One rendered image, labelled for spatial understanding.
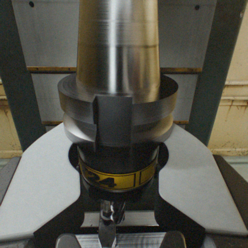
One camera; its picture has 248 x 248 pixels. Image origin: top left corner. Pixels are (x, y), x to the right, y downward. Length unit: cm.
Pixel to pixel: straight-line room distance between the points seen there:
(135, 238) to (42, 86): 45
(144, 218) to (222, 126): 81
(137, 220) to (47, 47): 50
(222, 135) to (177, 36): 83
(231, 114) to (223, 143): 20
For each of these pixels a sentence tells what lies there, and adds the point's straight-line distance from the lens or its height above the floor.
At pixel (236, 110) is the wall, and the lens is 122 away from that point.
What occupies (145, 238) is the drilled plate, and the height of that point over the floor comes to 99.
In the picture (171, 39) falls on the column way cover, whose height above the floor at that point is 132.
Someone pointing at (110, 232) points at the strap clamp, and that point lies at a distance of 42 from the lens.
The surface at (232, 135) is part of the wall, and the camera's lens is 130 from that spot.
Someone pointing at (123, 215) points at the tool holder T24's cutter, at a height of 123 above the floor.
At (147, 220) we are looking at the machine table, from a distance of 57.
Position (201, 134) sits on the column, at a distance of 74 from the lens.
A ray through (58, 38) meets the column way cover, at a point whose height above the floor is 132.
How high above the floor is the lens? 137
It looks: 29 degrees down
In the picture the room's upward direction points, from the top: 1 degrees clockwise
